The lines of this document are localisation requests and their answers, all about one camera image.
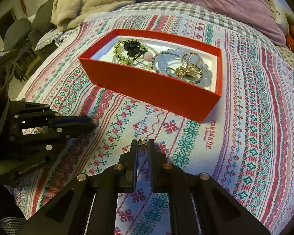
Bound small gold earring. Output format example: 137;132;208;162
137;138;148;146

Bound red jewelry box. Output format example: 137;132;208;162
79;29;222;123

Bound patterned cross-stitch bedspread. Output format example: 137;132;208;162
11;10;294;234

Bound black flower hair clip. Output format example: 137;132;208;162
123;40;144;58

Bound pink bead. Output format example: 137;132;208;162
143;52;153;62

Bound grey chair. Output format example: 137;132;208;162
4;0;55;50

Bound gold rings cluster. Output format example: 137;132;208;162
165;52;204;79

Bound green bead bracelet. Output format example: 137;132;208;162
112;39;149;65

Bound light blue bead bracelet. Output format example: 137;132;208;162
154;48;213;88

